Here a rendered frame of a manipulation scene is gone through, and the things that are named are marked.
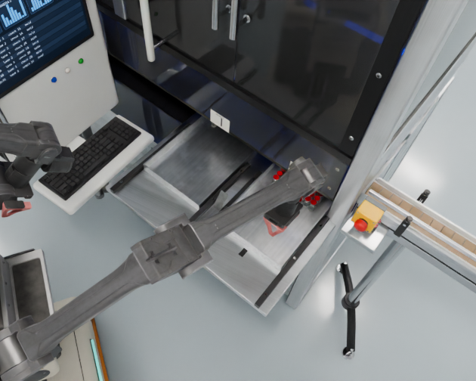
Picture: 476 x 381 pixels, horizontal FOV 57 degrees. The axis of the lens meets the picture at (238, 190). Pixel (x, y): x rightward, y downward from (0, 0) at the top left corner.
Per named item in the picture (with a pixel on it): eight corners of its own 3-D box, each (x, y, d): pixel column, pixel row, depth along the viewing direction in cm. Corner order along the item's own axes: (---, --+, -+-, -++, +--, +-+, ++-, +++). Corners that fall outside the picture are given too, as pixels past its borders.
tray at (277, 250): (276, 162, 161) (277, 157, 158) (335, 202, 153) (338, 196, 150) (217, 224, 145) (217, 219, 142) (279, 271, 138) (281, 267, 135)
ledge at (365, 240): (359, 205, 156) (361, 202, 154) (391, 225, 152) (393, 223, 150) (339, 231, 149) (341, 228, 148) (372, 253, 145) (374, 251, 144)
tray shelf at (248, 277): (196, 114, 174) (196, 110, 173) (346, 212, 153) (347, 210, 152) (106, 190, 152) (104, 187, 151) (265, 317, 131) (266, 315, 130)
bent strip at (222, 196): (221, 199, 151) (221, 190, 146) (227, 203, 150) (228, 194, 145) (193, 225, 145) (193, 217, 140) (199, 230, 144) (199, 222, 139)
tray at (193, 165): (206, 117, 171) (206, 110, 168) (258, 151, 163) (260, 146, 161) (143, 169, 156) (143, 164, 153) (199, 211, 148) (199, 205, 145)
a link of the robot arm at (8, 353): (-33, 363, 84) (-20, 388, 83) (0, 339, 81) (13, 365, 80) (7, 345, 93) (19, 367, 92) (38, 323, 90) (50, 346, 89)
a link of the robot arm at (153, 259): (147, 223, 74) (178, 274, 72) (180, 218, 87) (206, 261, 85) (-26, 348, 84) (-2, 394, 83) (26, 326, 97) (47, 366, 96)
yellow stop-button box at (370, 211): (360, 206, 144) (367, 194, 138) (380, 218, 141) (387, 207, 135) (349, 221, 140) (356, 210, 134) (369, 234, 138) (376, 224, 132)
